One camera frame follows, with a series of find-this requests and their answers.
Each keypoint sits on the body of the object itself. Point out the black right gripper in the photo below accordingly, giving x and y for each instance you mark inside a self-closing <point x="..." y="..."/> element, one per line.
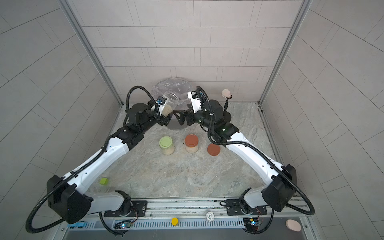
<point x="187" y="114"/>

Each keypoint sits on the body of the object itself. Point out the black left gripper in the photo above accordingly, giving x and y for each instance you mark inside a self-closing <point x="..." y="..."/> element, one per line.
<point x="163" y="120"/>

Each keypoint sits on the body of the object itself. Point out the red jar lid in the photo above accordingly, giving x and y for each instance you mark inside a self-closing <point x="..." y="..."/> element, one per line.
<point x="213" y="149"/>

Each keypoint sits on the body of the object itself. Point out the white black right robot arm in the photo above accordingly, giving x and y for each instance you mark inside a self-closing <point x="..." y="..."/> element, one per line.
<point x="280" y="181"/>

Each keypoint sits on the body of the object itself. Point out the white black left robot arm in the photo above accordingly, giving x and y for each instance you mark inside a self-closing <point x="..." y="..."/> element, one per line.
<point x="72" y="201"/>

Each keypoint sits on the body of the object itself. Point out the green lidded rice jar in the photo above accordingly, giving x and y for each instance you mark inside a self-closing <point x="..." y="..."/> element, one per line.
<point x="167" y="145"/>

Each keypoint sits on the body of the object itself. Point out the red lidded rice jar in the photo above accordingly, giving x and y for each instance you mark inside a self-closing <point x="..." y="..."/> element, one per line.
<point x="191" y="143"/>

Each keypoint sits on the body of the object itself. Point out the metal mesh waste bin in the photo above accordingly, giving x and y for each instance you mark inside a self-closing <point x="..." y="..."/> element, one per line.
<point x="174" y="124"/>

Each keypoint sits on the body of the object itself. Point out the clear plastic bin liner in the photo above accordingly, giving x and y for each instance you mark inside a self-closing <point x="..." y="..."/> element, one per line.
<point x="175" y="90"/>

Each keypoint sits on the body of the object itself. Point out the black microphone stand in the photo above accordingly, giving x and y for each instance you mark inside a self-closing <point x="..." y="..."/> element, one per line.
<point x="225" y="115"/>

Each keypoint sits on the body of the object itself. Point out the small green cube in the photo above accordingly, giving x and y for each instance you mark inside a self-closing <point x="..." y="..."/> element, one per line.
<point x="104" y="181"/>

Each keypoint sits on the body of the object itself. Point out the aluminium corner profile left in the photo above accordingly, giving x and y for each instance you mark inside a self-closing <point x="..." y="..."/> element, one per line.
<point x="69" y="13"/>

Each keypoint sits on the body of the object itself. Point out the aluminium corner profile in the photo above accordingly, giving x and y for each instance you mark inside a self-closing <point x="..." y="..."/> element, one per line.
<point x="287" y="44"/>
<point x="69" y="13"/>

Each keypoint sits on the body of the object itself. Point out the yellow round button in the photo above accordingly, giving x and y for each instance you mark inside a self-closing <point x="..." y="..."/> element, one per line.
<point x="175" y="221"/>

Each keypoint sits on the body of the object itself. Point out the left circuit board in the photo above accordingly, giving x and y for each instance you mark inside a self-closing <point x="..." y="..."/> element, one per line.
<point x="123" y="225"/>

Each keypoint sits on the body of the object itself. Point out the circuit board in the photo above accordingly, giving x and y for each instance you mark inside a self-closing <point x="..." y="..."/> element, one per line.
<point x="123" y="225"/>
<point x="252" y="226"/>

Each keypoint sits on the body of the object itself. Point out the right circuit board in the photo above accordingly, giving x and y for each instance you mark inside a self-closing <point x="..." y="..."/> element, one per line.
<point x="252" y="226"/>

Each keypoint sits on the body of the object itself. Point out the pink round pad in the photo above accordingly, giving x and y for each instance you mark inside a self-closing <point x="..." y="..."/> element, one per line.
<point x="293" y="225"/>

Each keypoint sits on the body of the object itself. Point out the aluminium corner profile right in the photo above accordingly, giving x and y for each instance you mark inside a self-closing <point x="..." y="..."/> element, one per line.
<point x="287" y="44"/>

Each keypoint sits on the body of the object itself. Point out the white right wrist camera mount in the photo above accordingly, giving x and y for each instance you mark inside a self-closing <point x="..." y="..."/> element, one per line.
<point x="195" y="101"/>

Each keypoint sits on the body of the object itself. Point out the aluminium rail frame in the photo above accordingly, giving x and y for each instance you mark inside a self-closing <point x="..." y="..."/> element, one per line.
<point x="191" y="213"/>

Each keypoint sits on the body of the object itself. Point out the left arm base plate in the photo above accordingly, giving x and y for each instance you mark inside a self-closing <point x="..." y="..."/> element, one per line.
<point x="131" y="210"/>

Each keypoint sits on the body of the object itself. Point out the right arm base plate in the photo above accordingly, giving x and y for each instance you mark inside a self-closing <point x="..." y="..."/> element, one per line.
<point x="236" y="207"/>

